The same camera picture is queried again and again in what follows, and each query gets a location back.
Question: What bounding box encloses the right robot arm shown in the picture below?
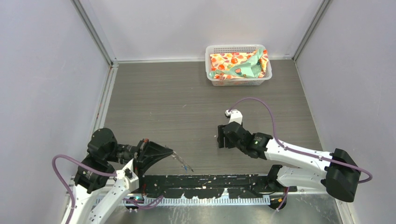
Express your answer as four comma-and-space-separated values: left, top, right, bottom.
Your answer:
218, 122, 361, 203

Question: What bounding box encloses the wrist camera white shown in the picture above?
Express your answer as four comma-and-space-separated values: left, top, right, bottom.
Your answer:
116, 159, 139, 192
225, 109, 243, 125

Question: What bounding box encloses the large metal keyring disc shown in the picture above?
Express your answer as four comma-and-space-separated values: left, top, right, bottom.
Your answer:
171, 150, 194, 173

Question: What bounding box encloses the aluminium frame rail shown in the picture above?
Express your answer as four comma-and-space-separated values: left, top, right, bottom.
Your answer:
65, 173, 349, 207

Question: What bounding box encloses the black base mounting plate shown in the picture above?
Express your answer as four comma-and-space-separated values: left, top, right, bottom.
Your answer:
133, 174, 285, 199

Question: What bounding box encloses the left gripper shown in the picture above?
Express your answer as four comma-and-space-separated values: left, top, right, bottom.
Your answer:
106, 137, 174, 175

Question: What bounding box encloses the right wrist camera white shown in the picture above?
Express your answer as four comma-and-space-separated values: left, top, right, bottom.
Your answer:
225, 109, 243, 125

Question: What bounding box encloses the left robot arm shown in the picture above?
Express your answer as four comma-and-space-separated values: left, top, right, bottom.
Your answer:
52, 128, 174, 224

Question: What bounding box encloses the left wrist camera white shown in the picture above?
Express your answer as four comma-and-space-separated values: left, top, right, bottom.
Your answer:
116, 159, 139, 192

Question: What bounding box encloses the floral patterned cloth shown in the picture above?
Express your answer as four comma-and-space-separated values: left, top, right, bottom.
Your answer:
209, 48, 269, 80

